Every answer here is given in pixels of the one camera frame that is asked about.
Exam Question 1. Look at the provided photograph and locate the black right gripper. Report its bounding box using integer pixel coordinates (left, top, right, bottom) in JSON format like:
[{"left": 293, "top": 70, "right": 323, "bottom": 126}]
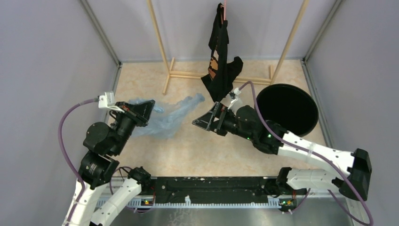
[{"left": 192, "top": 102, "right": 255, "bottom": 141}]

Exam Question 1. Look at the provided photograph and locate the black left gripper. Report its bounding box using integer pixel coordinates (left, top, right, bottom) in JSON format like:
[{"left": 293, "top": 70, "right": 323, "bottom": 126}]
[{"left": 112, "top": 99, "right": 156, "bottom": 154}]

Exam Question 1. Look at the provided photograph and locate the light blue trash bag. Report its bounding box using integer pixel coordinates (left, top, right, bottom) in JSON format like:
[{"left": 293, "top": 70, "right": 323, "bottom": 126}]
[{"left": 131, "top": 93, "right": 205, "bottom": 139}]

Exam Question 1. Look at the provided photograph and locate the black plastic trash bin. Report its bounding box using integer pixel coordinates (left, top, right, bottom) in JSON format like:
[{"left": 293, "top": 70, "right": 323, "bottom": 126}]
[{"left": 256, "top": 83, "right": 319, "bottom": 137}]

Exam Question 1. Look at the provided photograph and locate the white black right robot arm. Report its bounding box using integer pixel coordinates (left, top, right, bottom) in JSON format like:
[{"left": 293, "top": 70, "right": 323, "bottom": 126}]
[{"left": 192, "top": 102, "right": 372, "bottom": 201}]

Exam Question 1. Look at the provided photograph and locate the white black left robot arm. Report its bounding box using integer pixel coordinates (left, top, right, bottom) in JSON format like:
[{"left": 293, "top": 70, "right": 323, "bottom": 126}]
[{"left": 58, "top": 97, "right": 155, "bottom": 226}]

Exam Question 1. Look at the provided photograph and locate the black printed t-shirt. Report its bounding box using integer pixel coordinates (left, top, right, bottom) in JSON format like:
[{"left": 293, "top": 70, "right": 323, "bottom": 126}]
[{"left": 201, "top": 7, "right": 243, "bottom": 102}]

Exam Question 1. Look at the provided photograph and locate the wooden clothes rack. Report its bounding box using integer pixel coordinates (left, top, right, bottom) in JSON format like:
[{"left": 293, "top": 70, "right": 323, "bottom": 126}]
[{"left": 146, "top": 0, "right": 309, "bottom": 95}]

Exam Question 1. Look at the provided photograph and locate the pink clothes hanger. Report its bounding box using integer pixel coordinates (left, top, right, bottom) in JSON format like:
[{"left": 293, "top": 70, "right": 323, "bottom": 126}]
[{"left": 218, "top": 0, "right": 227, "bottom": 24}]

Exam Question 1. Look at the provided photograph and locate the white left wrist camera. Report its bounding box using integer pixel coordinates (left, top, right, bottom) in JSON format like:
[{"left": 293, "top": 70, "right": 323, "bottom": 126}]
[{"left": 98, "top": 91, "right": 125, "bottom": 113}]

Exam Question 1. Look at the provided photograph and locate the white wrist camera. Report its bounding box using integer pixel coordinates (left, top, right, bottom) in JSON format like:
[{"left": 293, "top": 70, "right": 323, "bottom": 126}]
[
  {"left": 98, "top": 91, "right": 125, "bottom": 113},
  {"left": 228, "top": 88, "right": 243, "bottom": 112}
]

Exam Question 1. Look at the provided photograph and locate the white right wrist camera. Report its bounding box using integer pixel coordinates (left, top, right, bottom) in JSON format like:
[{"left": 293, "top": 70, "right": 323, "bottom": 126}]
[{"left": 228, "top": 88, "right": 243, "bottom": 112}]

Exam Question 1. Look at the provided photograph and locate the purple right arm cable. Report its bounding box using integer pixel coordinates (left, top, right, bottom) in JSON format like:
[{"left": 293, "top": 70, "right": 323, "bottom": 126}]
[{"left": 238, "top": 81, "right": 374, "bottom": 226}]

